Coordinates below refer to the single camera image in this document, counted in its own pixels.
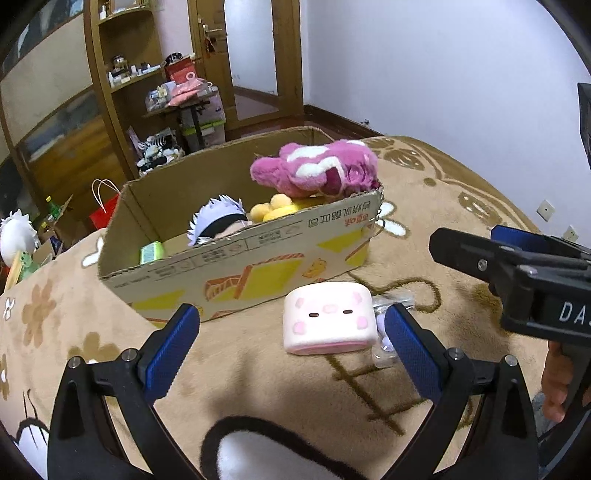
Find low cardboard box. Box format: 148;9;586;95
32;194;89;259

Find red paper bag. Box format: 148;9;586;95
89;179;122;229

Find wooden wardrobe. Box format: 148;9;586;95
0;0;134;241

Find clear storage bin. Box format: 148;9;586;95
182;117;227;151

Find jars and bottles on shelf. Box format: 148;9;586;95
108;55;162;88

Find black flat panel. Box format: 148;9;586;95
577;82;591;169

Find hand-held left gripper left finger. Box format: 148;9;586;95
47;304;204;480

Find small side table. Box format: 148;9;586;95
143;90;220;153

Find wooden door with mirror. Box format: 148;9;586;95
187;0;305;132

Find white-haired doll plush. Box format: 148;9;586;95
187;196;250;245

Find purple charm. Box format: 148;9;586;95
372;295;416;370

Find wooden corner shelf unit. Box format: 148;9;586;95
85;0;185;181

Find green frog toy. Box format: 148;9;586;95
16;251;40;282

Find pink square pig plush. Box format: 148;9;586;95
283;282;377;356

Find person's right hand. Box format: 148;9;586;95
541;340;578;422

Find white round plush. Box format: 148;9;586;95
0;210;41;264

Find green tissue pack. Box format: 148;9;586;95
140;241;165;265

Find yellow plush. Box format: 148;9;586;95
249;193;324;222

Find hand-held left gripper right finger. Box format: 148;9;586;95
381;302;540;480

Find white printed bag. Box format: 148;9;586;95
203;90;227;123

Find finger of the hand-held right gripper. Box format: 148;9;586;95
490;224;591;264
428;227;546;296

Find printed cardboard box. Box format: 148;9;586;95
98;126;385;324

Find pink cloth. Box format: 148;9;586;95
165;78;208;108

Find magenta bear plush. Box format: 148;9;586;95
250;141;382;199

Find person's blue fleece clothing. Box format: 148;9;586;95
531;394;555;439

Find striped socks pile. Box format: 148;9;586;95
139;134;178;160

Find red gift bag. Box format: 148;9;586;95
165;59;197;86

